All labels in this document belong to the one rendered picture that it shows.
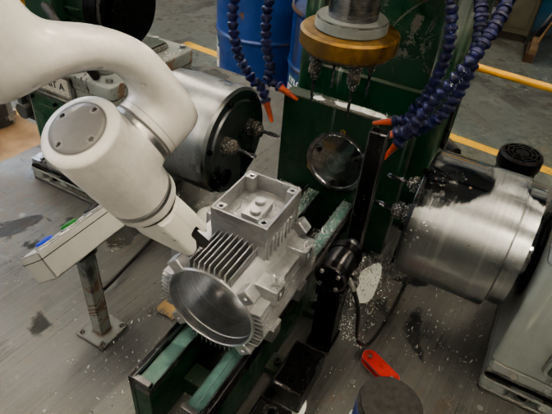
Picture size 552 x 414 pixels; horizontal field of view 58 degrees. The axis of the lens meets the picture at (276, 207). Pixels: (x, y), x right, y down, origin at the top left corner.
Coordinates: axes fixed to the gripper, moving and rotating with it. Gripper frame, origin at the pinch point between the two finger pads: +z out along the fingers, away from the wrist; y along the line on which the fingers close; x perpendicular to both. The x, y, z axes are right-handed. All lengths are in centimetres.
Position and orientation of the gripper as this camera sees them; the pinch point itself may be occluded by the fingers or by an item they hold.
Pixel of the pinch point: (187, 241)
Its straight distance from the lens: 77.5
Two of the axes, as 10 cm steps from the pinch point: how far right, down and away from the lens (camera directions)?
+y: 8.7, 3.5, -3.4
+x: 4.6, -8.4, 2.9
